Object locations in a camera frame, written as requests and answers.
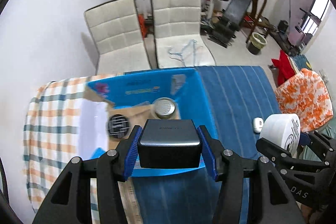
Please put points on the right white padded chair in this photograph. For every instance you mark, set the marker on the right white padded chair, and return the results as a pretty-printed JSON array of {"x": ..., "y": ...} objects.
[{"x": 175, "y": 22}]

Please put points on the left white padded chair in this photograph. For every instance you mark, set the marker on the left white padded chair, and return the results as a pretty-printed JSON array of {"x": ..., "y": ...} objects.
[{"x": 116, "y": 32}]

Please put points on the dark waste bin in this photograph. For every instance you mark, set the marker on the dark waste bin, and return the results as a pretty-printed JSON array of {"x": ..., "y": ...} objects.
[{"x": 256, "y": 43}]

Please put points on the black rectangular power bank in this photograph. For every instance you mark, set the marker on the black rectangular power bank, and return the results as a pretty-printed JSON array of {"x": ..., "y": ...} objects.
[{"x": 169, "y": 144}]

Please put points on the white tape roll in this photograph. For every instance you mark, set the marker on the white tape roll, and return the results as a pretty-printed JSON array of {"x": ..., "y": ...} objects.
[{"x": 283, "y": 130}]

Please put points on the wire clothes hanger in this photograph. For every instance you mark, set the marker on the wire clothes hanger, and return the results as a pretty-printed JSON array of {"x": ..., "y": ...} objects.
[{"x": 187, "y": 56}]

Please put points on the black weight bench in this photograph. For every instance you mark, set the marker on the black weight bench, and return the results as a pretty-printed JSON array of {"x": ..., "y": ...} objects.
[{"x": 229, "y": 23}]

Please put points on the brown wooden chair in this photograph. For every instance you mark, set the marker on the brown wooden chair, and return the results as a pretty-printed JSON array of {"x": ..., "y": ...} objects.
[{"x": 255, "y": 19}]

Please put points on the blue striped tablecloth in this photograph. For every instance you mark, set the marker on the blue striped tablecloth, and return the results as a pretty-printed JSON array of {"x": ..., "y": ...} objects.
[{"x": 237, "y": 95}]

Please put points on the small white rounded device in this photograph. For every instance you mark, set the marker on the small white rounded device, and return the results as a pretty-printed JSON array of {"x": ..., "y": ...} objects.
[{"x": 257, "y": 125}]

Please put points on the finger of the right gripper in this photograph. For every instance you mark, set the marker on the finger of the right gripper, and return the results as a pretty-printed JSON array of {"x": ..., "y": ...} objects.
[
  {"x": 319, "y": 139},
  {"x": 283, "y": 159}
]

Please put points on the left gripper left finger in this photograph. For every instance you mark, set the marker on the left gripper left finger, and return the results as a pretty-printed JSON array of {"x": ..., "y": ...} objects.
[{"x": 69, "y": 199}]

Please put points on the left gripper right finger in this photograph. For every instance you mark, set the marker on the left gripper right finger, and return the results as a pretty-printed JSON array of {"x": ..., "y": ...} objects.
[{"x": 270, "y": 200}]

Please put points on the blue cardboard box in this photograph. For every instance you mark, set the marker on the blue cardboard box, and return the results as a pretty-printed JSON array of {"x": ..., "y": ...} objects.
[{"x": 132, "y": 95}]

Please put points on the metal perforated lid jar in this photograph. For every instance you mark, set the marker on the metal perforated lid jar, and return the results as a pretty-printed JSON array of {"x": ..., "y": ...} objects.
[{"x": 164, "y": 108}]

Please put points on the white padded chair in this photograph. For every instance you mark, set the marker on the white padded chair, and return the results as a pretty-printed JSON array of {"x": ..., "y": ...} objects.
[
  {"x": 175, "y": 22},
  {"x": 116, "y": 32}
]

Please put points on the black round tin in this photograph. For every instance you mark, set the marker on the black round tin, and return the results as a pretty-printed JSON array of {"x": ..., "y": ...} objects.
[{"x": 118, "y": 126}]

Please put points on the plaid orange tablecloth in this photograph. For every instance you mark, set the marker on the plaid orange tablecloth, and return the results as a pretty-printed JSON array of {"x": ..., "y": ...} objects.
[{"x": 50, "y": 136}]

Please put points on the red cloth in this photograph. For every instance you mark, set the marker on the red cloth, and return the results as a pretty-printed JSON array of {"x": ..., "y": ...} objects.
[{"x": 283, "y": 65}]

